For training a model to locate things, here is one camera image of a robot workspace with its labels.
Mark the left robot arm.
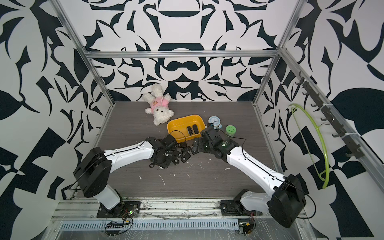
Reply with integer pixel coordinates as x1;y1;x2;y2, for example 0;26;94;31
73;135;178;211

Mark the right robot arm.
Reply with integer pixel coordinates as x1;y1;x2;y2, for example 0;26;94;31
198;126;307;228

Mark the yellow plastic storage box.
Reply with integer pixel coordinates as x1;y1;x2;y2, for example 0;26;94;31
167;115;206;143

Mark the small blue alarm clock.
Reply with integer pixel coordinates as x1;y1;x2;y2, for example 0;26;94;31
208;116;222;130

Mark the green lidded small jar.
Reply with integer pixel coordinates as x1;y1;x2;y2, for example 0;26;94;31
225;125;237;137

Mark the white plush bunny pink shirt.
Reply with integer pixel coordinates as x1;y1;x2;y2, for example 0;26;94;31
142;84;175;126

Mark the green clothes hanger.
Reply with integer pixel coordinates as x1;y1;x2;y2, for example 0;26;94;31
289;103;331;189

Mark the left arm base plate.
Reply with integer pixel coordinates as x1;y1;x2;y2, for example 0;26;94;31
97;200;142;219

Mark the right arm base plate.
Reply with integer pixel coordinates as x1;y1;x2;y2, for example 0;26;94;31
219;200;263;217

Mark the white cable duct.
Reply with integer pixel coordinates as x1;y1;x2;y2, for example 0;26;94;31
60;219;240;232

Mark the black wall hook rack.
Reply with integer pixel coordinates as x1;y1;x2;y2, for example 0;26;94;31
296;73;365;159

